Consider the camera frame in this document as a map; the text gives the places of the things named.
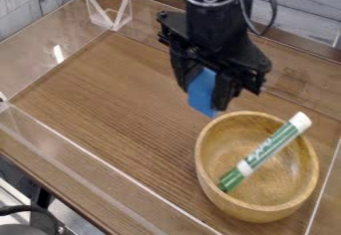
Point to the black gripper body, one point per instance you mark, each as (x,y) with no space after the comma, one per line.
(239,58)

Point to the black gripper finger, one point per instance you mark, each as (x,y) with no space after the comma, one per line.
(228,88)
(187,67)

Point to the blue block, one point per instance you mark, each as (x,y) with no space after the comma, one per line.
(200,93)

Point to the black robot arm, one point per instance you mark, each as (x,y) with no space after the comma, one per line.
(217,22)

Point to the brown wooden bowl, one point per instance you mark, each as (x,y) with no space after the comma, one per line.
(276,190)

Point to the green white marker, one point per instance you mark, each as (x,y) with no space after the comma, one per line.
(296,126)

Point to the black metal stand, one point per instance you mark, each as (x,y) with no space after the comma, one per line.
(45,220)

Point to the clear acrylic tray wall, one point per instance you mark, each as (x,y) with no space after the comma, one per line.
(96,123)

